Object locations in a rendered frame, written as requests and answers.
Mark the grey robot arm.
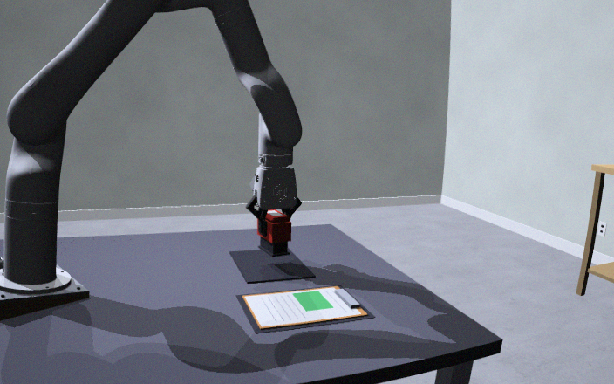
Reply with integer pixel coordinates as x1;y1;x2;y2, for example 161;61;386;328
0;0;302;295

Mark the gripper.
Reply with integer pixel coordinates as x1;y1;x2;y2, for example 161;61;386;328
246;165;302;237

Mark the red self-inking stamp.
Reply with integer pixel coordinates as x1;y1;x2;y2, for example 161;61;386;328
257;209;291;257

